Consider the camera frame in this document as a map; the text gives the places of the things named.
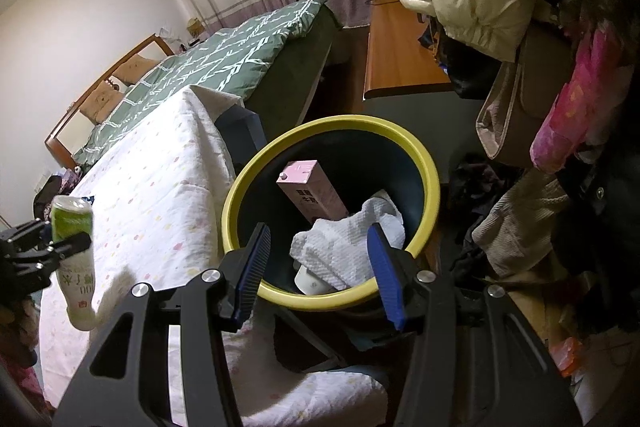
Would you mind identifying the black bag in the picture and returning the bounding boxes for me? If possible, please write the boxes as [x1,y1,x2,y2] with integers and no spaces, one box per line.
[417,14,506,100]

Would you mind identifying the black jacket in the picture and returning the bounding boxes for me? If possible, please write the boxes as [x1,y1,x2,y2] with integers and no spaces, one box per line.
[550,0,640,338]

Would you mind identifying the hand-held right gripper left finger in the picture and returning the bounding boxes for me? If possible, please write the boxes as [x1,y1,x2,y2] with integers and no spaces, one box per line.
[52,222,273,427]

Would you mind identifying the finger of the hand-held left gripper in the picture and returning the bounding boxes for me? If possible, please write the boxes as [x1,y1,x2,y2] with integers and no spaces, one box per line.
[42,232,93,264]
[0,218,53,244]

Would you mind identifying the yellow rimmed trash bin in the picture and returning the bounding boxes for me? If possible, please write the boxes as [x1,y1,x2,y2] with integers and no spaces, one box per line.
[221,114,441,313]

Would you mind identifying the white paper cup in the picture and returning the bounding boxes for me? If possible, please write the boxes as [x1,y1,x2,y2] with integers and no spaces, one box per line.
[294,264,341,297]

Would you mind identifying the pale pink drink carton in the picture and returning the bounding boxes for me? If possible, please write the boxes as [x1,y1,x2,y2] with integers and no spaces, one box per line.
[276,159,351,224]

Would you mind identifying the blue grey table frame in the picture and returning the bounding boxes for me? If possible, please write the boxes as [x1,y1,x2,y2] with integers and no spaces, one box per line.
[215,106,268,154]

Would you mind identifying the dark green bed base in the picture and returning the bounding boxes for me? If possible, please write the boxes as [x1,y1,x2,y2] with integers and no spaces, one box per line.
[245,4,346,132]

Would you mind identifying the bed with green plaid cover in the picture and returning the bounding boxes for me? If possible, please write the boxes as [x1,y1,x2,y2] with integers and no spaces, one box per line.
[75,0,323,168]

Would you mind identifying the green white drink bottle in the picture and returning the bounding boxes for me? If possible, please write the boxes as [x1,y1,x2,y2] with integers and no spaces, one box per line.
[50,195,101,332]

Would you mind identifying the dark clothes pile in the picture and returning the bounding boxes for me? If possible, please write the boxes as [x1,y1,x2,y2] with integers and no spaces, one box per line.
[32,164,83,208]

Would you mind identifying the orange wooden desk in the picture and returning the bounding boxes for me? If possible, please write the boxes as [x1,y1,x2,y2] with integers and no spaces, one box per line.
[362,0,481,100]

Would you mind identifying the dark crumpled clothes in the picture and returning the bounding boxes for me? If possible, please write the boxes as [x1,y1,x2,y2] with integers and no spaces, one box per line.
[447,154,516,278]

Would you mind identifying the beige corduroy garment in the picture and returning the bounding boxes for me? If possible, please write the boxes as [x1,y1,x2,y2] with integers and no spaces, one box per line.
[472,172,576,278]

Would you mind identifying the tan pillow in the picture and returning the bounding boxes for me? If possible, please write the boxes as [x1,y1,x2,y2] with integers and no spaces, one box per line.
[117,54,161,85]
[80,82,126,125]

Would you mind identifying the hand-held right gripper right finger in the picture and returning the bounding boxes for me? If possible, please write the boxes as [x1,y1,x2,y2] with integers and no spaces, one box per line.
[366,222,583,427]

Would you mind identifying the orange wrapper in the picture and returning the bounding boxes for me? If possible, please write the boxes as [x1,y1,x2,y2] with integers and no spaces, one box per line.
[550,337,586,378]

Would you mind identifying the beige tote bag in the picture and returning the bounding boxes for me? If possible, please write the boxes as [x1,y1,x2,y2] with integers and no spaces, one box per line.
[475,27,576,168]

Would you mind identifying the wooden bed headboard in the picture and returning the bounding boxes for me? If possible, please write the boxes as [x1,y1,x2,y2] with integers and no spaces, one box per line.
[45,34,176,168]

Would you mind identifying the white paper towel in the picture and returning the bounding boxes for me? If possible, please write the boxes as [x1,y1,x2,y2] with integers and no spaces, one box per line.
[290,194,406,290]

